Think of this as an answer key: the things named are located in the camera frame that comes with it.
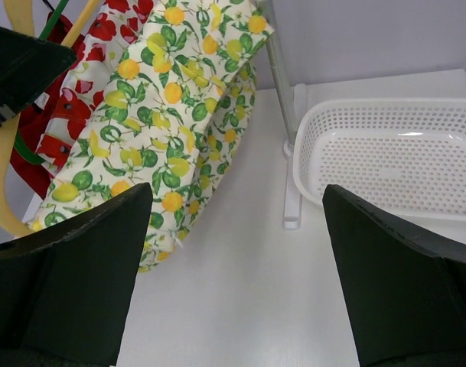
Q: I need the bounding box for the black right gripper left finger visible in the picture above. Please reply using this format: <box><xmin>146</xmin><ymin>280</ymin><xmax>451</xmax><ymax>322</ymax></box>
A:
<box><xmin>0</xmin><ymin>183</ymin><xmax>152</xmax><ymax>366</ymax></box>

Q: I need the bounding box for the white plastic basket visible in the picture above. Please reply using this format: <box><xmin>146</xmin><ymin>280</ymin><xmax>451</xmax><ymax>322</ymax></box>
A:
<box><xmin>293</xmin><ymin>98</ymin><xmax>466</xmax><ymax>222</ymax></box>

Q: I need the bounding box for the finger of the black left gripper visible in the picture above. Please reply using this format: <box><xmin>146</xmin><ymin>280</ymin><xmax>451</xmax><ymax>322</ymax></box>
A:
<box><xmin>0</xmin><ymin>27</ymin><xmax>77</xmax><ymax>127</ymax></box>

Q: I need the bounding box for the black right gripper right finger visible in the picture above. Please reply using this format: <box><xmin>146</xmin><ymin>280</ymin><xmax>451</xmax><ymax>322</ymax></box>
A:
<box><xmin>322</xmin><ymin>185</ymin><xmax>466</xmax><ymax>366</ymax></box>

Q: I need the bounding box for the lemon print skirt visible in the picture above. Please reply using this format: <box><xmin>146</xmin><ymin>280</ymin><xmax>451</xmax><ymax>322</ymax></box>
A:
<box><xmin>28</xmin><ymin>1</ymin><xmax>273</xmax><ymax>271</ymax></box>

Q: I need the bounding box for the red skirt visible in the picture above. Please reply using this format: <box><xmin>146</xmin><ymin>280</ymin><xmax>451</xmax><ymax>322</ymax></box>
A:
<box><xmin>10</xmin><ymin>73</ymin><xmax>91</xmax><ymax>198</ymax></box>

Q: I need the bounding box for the white red floral garment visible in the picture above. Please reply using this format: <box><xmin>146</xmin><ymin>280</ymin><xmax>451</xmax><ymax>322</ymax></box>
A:
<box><xmin>41</xmin><ymin>0</ymin><xmax>153</xmax><ymax>175</ymax></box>

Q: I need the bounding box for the white metal clothes rack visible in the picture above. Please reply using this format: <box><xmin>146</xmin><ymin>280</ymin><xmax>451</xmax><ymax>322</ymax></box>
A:
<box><xmin>255</xmin><ymin>0</ymin><xmax>301</xmax><ymax>230</ymax></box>

